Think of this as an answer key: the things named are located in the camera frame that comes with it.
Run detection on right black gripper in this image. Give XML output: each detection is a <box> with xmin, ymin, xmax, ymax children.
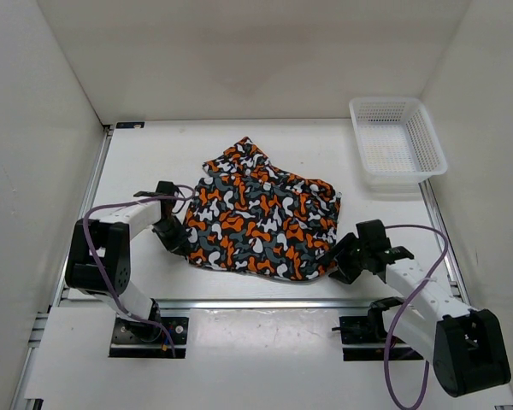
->
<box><xmin>318</xmin><ymin>231</ymin><xmax>370</xmax><ymax>284</ymax></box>

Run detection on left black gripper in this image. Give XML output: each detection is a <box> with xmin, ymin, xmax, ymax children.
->
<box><xmin>151</xmin><ymin>214</ymin><xmax>191</xmax><ymax>256</ymax></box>

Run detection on orange camouflage shorts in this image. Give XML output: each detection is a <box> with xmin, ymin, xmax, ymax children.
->
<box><xmin>183</xmin><ymin>138</ymin><xmax>341</xmax><ymax>282</ymax></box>

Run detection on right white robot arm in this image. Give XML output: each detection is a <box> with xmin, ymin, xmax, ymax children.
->
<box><xmin>322</xmin><ymin>220</ymin><xmax>511</xmax><ymax>397</ymax></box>

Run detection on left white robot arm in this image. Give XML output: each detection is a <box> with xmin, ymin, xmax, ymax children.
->
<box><xmin>65</xmin><ymin>181</ymin><xmax>195</xmax><ymax>342</ymax></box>

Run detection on white plastic basket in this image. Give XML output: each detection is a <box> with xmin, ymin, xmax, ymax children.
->
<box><xmin>349</xmin><ymin>97</ymin><xmax>448</xmax><ymax>186</ymax></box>

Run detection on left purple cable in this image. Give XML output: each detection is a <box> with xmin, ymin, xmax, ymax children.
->
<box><xmin>81</xmin><ymin>183</ymin><xmax>198</xmax><ymax>359</ymax></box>

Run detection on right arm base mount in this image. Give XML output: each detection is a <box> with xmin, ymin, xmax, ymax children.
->
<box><xmin>332</xmin><ymin>316</ymin><xmax>422</xmax><ymax>362</ymax></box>

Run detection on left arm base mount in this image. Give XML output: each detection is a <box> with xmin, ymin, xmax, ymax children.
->
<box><xmin>109</xmin><ymin>313</ymin><xmax>189</xmax><ymax>359</ymax></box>

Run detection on aluminium right side rail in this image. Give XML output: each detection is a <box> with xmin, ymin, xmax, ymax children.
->
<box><xmin>419</xmin><ymin>180</ymin><xmax>470</xmax><ymax>304</ymax></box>

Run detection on aluminium front rail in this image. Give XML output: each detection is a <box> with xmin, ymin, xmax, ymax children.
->
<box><xmin>59</xmin><ymin>298</ymin><xmax>471</xmax><ymax>311</ymax></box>

